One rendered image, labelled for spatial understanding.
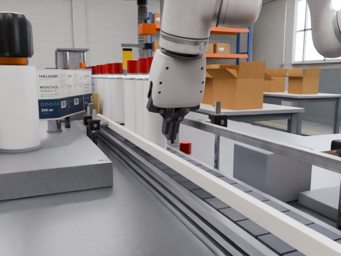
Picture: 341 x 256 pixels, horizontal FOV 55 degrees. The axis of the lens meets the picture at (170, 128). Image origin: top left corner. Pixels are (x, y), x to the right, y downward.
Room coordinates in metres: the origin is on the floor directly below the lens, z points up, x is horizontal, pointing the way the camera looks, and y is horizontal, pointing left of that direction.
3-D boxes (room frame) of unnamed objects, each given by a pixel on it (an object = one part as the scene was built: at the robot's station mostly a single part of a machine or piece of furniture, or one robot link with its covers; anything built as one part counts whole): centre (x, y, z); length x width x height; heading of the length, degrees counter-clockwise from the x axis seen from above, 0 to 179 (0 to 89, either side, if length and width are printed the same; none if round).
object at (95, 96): (1.19, 0.27, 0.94); 0.10 x 0.01 x 0.09; 23
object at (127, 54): (0.98, 0.12, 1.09); 0.03 x 0.01 x 0.06; 113
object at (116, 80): (1.03, 0.16, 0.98); 0.05 x 0.05 x 0.20
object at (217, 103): (0.65, -0.08, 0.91); 0.07 x 0.03 x 0.17; 113
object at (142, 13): (1.11, 0.09, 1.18); 0.04 x 0.04 x 0.21
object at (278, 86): (5.50, -1.65, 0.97); 0.43 x 0.39 x 0.37; 108
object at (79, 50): (1.28, 0.37, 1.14); 0.14 x 0.11 x 0.01; 23
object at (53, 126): (0.98, 0.35, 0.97); 0.05 x 0.05 x 0.19
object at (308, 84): (4.94, -1.93, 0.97); 0.44 x 0.42 x 0.37; 107
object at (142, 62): (0.77, 0.06, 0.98); 0.05 x 0.05 x 0.20
